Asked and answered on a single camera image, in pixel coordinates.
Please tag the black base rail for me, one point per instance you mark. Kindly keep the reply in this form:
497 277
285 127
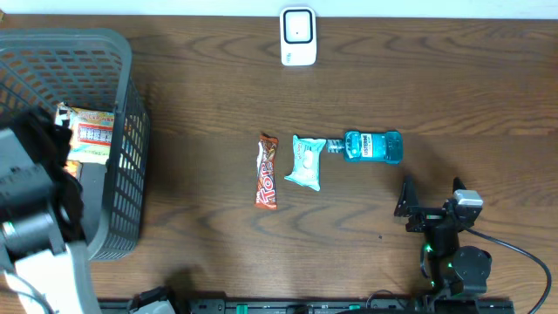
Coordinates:
164 300

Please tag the white barcode scanner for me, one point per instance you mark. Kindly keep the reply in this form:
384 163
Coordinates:
298 39

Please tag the grey plastic shopping basket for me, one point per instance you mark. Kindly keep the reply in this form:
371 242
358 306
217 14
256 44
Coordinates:
89 69

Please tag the brown chocolate bar wrapper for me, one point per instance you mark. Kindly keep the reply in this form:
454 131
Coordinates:
265 194

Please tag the teal mouthwash bottle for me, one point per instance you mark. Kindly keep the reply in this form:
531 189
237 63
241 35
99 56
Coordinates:
356 146

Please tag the light teal wet wipes pack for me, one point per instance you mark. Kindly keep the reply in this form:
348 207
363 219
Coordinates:
306 163

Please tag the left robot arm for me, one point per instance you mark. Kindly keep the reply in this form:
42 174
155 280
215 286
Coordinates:
44 254

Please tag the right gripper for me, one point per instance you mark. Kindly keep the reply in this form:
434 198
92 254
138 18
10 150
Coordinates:
426 216

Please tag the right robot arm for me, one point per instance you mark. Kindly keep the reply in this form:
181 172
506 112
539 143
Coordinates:
455 270

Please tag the small orange snack packet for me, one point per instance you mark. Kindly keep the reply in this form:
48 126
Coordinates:
74 168

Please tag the yellow snack bag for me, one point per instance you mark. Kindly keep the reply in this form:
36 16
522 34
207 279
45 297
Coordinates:
91 137

